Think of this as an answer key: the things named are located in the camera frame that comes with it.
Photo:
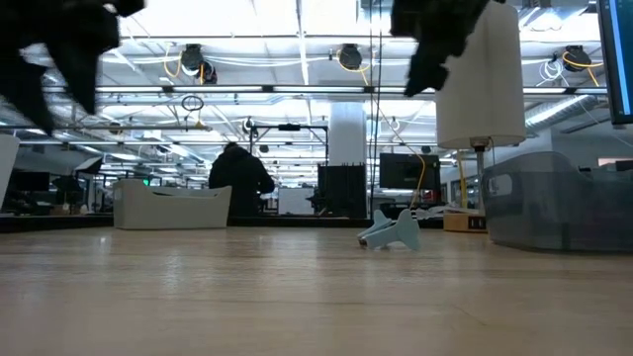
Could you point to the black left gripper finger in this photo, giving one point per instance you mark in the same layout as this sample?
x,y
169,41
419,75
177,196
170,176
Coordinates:
x,y
84,64
27,84

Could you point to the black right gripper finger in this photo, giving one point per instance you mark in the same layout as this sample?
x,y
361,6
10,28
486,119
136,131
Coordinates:
x,y
440,69
420,74

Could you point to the white plastic bin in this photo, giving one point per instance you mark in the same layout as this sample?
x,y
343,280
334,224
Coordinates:
x,y
7,168

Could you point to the smoky transparent plastic bin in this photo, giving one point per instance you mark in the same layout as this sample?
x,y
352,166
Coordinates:
x,y
554,207

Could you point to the light blue staple remover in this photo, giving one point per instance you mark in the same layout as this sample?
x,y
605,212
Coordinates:
x,y
395,235

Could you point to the table lamp white shade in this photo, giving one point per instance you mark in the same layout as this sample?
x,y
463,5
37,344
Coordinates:
x,y
484,99

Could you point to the black background monitor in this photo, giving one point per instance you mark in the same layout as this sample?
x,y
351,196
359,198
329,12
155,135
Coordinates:
x,y
405,173

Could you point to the black cabinet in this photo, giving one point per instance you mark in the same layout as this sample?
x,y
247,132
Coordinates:
x,y
341,193

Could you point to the grey plastic bin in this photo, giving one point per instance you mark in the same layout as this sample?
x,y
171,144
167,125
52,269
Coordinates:
x,y
168,212

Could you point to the computer monitor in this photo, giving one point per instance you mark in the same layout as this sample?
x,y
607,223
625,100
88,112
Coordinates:
x,y
618,59

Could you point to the white board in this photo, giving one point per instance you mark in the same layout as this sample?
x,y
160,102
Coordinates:
x,y
296,202

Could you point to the person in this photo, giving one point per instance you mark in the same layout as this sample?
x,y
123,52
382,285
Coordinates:
x,y
240,178

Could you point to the black overhead rig frame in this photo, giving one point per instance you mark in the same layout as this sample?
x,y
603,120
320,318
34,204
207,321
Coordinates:
x,y
289,127

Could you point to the black table frame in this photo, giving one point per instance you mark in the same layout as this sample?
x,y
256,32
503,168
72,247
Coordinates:
x,y
59,222

